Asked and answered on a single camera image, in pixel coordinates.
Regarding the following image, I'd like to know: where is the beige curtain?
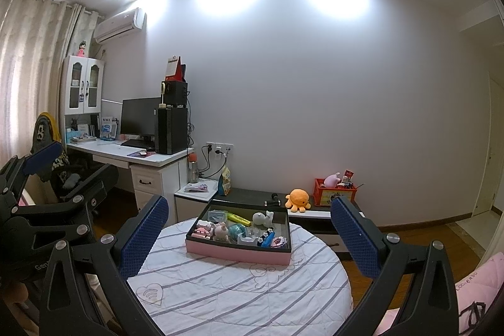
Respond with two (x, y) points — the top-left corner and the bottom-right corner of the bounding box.
(0, 0), (97, 163)

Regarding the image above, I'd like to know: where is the white wall socket panel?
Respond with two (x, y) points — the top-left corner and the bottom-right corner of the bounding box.
(206, 141), (233, 156)

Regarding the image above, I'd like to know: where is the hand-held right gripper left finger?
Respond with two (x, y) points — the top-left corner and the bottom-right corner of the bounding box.
(39, 195), (170, 336)

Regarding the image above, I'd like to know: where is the white air conditioner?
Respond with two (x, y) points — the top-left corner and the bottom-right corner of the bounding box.
(94, 7), (146, 43)

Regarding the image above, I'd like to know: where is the white door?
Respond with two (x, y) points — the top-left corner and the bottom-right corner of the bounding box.
(472, 70), (504, 216)

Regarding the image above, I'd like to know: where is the clear case with teal egg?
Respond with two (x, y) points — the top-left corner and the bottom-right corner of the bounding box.
(228, 224), (249, 244)

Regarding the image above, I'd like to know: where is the white glass door hutch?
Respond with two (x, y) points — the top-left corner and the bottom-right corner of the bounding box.
(61, 56), (106, 142)

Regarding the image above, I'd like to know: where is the red white paper bag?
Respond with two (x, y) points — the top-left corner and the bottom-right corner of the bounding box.
(165, 56), (186, 83)

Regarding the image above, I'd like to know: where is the person's left hand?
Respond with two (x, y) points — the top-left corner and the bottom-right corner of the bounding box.
(0, 284), (28, 321)

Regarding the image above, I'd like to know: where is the pink quilted cushion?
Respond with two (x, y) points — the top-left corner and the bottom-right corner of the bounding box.
(374, 253), (504, 336)

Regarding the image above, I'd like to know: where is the red plastic crate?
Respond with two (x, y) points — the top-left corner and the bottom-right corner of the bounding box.
(314, 179), (358, 207)

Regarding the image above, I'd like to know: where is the black office chair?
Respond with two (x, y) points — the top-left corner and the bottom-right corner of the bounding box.
(29, 111), (97, 203)

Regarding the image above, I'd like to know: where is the blue white box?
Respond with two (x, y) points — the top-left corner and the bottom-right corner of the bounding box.
(100, 116), (119, 140)

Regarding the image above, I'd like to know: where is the leopard print cloth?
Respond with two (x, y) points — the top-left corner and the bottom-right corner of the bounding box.
(51, 153), (72, 179)

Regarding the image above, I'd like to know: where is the low cabinet dark top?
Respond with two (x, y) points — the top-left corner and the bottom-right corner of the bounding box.
(215, 186), (365, 254)

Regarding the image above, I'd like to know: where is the black computer tower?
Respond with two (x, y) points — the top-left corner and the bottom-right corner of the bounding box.
(154, 107), (189, 156)

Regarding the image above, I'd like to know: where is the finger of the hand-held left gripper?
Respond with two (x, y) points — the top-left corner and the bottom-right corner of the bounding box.
(0, 141), (64, 203)
(12, 164), (119, 242)

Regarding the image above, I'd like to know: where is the small white side cabinet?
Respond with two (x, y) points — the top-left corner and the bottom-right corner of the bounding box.
(174, 184), (219, 222)

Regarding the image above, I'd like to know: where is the pink pig figurine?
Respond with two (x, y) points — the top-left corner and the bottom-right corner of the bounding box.
(213, 222), (231, 241)

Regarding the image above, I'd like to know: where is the white rabbit figurine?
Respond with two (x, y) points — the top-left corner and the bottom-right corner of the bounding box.
(252, 211), (275, 230)

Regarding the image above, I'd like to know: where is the white desk with drawers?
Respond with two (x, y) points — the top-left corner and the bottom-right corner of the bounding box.
(66, 141), (193, 214)

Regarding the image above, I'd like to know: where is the orange octopus plush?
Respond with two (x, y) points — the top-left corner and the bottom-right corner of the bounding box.
(285, 189), (312, 213)

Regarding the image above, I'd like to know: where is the black power cable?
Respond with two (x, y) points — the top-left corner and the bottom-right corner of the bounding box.
(201, 145), (215, 179)
(215, 149), (230, 179)

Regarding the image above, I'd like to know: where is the blue yellow snack bag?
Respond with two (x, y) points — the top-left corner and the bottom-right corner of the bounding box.
(218, 167), (233, 196)

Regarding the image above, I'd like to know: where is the black computer monitor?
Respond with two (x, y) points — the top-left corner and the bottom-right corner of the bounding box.
(120, 97), (162, 142)

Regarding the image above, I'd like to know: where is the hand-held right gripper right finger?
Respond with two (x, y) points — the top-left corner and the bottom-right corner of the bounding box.
(330, 196), (461, 336)

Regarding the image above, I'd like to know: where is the pink white brick figure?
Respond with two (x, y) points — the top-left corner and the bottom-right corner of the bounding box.
(194, 220), (215, 240)

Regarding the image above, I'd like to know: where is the black speaker box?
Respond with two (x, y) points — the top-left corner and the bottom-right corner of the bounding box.
(164, 80), (188, 108)

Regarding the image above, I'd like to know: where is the white striped quilt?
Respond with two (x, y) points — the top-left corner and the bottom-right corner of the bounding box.
(126, 217), (352, 336)

